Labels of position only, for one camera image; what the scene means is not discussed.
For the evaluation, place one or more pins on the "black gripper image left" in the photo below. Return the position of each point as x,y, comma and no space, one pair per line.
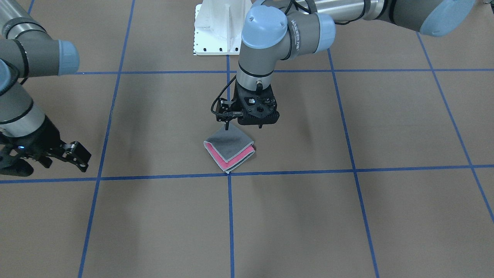
43,141

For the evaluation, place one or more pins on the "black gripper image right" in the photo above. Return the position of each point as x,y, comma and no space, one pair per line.
224,107

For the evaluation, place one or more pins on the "pink and grey towel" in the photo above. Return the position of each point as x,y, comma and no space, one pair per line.
229,148

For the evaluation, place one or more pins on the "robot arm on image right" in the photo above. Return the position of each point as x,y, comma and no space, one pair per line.
434,18

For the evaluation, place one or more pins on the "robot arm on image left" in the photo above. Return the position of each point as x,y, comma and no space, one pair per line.
28,51

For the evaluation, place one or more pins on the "black cable image right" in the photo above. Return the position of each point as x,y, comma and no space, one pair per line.
277,30

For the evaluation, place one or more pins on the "black camera mount image right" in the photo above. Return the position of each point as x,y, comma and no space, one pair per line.
228,110

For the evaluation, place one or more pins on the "black camera mount image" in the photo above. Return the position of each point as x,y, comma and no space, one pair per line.
228,110
12,161

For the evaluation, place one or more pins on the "black camera mount image left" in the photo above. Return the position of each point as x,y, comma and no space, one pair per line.
12,161

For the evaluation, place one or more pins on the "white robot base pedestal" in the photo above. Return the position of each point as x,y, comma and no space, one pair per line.
218,26

